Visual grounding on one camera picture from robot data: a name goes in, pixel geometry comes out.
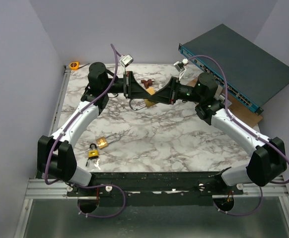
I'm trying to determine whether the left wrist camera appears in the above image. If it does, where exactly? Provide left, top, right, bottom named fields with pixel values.
left=119, top=54, right=134, bottom=74

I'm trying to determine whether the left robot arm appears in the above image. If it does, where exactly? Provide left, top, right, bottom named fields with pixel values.
left=37, top=62, right=151, bottom=196

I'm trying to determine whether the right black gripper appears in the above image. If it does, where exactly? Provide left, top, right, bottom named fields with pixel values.
left=148, top=78, right=202, bottom=106

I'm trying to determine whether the orange tape measure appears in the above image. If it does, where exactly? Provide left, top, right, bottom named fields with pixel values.
left=69, top=61, right=89, bottom=71

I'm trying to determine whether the large brass padlock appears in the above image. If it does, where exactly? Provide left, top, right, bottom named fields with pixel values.
left=129, top=87, right=157, bottom=111

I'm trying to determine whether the yellow padlock with keys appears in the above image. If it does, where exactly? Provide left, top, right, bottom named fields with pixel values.
left=85, top=143, right=101, bottom=170

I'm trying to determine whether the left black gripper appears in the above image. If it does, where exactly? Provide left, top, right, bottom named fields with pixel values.
left=103, top=71, right=152, bottom=99

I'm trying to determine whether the wooden board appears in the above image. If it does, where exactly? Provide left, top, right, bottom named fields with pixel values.
left=186, top=79, right=263, bottom=127

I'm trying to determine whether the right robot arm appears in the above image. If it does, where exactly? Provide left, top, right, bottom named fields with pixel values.
left=149, top=72, right=287, bottom=194

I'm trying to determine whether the small brass long-shackle padlock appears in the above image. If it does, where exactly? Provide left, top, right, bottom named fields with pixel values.
left=96, top=133, right=122, bottom=149

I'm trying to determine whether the brown faucet tap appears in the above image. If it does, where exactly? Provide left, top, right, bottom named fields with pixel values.
left=141, top=79, right=155, bottom=89

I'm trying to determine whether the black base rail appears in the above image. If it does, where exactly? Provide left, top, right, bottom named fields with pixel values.
left=64, top=172, right=243, bottom=207

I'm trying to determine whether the teal network switch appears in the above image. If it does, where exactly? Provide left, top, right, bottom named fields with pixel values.
left=178, top=24, right=289, bottom=115

